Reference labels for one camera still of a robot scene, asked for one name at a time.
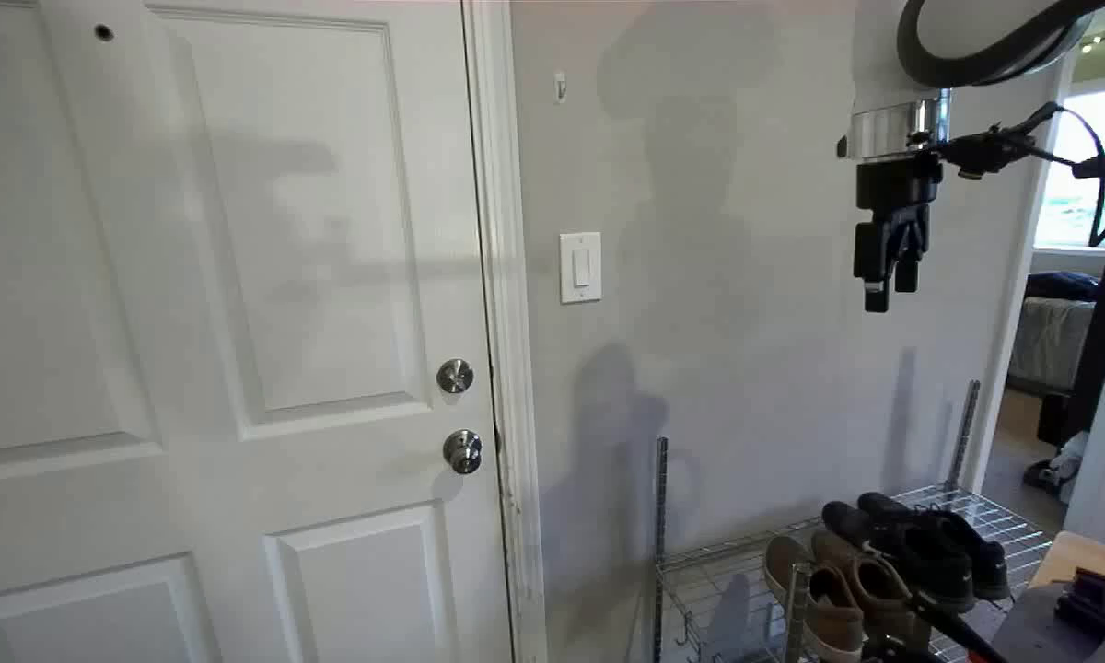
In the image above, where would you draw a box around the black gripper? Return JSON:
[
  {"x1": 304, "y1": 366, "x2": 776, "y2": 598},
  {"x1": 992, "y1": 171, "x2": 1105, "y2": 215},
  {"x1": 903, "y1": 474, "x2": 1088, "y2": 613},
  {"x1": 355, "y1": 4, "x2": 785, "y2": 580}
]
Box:
[{"x1": 852, "y1": 150, "x2": 948, "y2": 316}]

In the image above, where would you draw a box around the white rocker light switch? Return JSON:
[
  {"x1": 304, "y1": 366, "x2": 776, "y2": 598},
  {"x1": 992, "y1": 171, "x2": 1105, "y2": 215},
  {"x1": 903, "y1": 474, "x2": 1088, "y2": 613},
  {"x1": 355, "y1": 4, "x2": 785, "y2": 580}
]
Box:
[{"x1": 557, "y1": 229, "x2": 609, "y2": 310}]

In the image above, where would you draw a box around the silver deadbolt thumb turn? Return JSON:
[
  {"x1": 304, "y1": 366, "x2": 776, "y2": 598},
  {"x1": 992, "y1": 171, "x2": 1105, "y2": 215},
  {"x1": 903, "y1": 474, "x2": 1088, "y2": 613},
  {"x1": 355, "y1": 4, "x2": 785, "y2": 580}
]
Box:
[{"x1": 436, "y1": 356, "x2": 479, "y2": 397}]

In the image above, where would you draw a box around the bed with dark bedding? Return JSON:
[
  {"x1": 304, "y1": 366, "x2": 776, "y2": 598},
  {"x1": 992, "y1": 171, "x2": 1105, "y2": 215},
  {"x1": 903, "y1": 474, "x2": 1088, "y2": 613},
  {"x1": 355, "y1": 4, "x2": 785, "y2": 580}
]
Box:
[{"x1": 1005, "y1": 270, "x2": 1105, "y2": 397}]

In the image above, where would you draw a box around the bright window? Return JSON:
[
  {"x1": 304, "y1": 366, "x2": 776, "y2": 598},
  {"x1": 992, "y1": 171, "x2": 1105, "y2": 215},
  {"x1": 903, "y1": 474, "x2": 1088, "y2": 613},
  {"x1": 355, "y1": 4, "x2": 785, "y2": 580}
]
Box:
[{"x1": 1036, "y1": 81, "x2": 1105, "y2": 256}]

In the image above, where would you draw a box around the black shoe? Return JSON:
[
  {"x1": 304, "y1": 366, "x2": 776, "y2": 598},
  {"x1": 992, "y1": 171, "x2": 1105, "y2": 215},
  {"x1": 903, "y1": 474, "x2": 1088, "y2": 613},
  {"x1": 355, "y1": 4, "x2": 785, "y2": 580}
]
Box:
[
  {"x1": 855, "y1": 490, "x2": 1014, "y2": 606},
  {"x1": 819, "y1": 499, "x2": 979, "y2": 615}
]

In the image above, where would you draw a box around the brown suede shoe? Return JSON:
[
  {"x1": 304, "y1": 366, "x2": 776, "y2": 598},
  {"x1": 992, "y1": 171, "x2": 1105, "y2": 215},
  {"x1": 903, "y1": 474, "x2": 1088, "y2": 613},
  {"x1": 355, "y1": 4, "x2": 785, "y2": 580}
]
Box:
[
  {"x1": 761, "y1": 531, "x2": 871, "y2": 663},
  {"x1": 805, "y1": 527, "x2": 938, "y2": 654}
]

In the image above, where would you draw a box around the black tripod leg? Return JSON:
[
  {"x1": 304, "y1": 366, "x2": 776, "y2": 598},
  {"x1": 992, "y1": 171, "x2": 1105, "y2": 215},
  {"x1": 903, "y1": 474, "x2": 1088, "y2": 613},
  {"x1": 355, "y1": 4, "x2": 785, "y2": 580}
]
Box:
[{"x1": 903, "y1": 587, "x2": 1014, "y2": 663}]

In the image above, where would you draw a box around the silver round door knob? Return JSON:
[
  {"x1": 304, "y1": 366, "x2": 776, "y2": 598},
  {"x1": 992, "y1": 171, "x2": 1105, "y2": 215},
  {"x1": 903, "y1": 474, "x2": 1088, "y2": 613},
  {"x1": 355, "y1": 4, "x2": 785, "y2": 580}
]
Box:
[{"x1": 438, "y1": 429, "x2": 487, "y2": 480}]

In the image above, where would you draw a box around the white panel door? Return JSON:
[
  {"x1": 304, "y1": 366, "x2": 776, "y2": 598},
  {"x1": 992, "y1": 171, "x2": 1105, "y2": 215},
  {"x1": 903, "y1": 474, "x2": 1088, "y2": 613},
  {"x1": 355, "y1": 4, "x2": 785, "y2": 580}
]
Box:
[{"x1": 0, "y1": 0, "x2": 515, "y2": 663}]

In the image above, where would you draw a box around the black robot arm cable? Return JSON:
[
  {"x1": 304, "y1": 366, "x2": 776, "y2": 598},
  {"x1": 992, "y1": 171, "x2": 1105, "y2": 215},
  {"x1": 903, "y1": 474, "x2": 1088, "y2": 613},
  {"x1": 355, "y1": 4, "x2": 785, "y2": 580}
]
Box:
[{"x1": 932, "y1": 101, "x2": 1105, "y2": 252}]

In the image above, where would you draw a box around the metal wire shoe rack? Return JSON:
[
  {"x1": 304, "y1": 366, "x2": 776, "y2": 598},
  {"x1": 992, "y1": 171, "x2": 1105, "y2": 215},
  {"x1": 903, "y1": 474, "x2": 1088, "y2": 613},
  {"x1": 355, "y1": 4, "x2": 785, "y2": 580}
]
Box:
[{"x1": 643, "y1": 381, "x2": 1062, "y2": 663}]

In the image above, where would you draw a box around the white door frame trim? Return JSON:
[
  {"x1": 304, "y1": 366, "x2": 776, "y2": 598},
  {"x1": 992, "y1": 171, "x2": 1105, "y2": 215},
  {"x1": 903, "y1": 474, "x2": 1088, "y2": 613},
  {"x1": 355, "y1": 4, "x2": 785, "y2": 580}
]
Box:
[{"x1": 455, "y1": 0, "x2": 551, "y2": 663}]

